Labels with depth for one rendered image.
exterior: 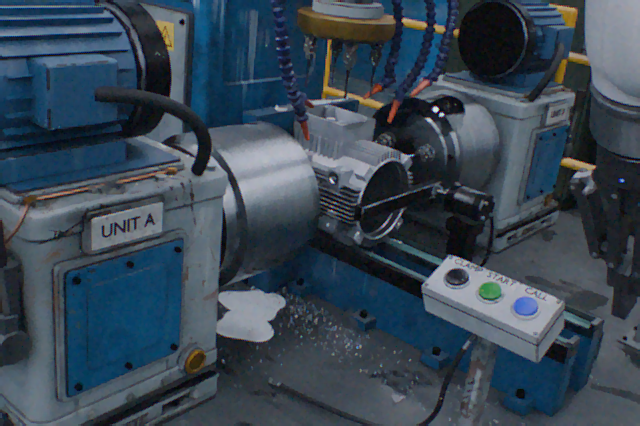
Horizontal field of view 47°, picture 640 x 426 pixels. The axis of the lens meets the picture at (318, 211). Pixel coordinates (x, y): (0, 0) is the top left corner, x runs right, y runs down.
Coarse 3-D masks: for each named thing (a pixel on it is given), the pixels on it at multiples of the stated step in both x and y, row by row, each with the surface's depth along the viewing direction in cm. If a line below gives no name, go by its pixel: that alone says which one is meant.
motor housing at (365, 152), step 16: (352, 144) 139; (368, 144) 139; (320, 160) 140; (336, 160) 138; (352, 160) 137; (368, 160) 135; (384, 160) 135; (400, 160) 139; (320, 176) 137; (352, 176) 135; (384, 176) 147; (400, 176) 144; (320, 192) 136; (336, 192) 134; (352, 192) 133; (368, 192) 150; (384, 192) 148; (320, 208) 138; (336, 208) 135; (352, 208) 133; (320, 224) 144; (352, 224) 135; (368, 224) 146; (384, 224) 145; (368, 240) 140; (384, 240) 144
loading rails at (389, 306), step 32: (320, 256) 143; (352, 256) 138; (384, 256) 146; (416, 256) 141; (288, 288) 146; (320, 288) 145; (352, 288) 139; (384, 288) 134; (416, 288) 129; (352, 320) 137; (384, 320) 136; (416, 320) 131; (576, 320) 123; (448, 352) 128; (512, 352) 119; (576, 352) 116; (512, 384) 120; (544, 384) 116; (576, 384) 124
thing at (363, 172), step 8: (408, 160) 141; (360, 168) 132; (368, 168) 132; (360, 176) 132; (368, 176) 133; (400, 216) 145; (400, 224) 146; (352, 232) 136; (360, 232) 136; (352, 240) 137; (360, 240) 137
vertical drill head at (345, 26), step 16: (320, 0) 132; (336, 0) 131; (352, 0) 131; (368, 0) 132; (304, 16) 131; (320, 16) 129; (336, 16) 130; (352, 16) 130; (368, 16) 131; (384, 16) 138; (304, 32) 134; (320, 32) 129; (336, 32) 128; (352, 32) 128; (368, 32) 129; (384, 32) 131; (304, 48) 138; (336, 48) 143; (352, 48) 131; (352, 64) 133
